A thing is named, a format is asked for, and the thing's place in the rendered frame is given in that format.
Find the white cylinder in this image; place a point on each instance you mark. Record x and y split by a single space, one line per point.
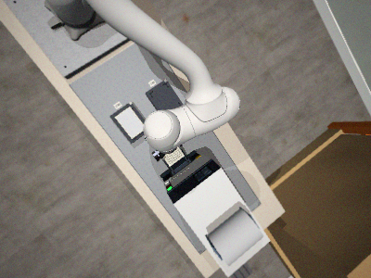
235 236

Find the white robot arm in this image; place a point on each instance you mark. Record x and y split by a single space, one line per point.
207 107

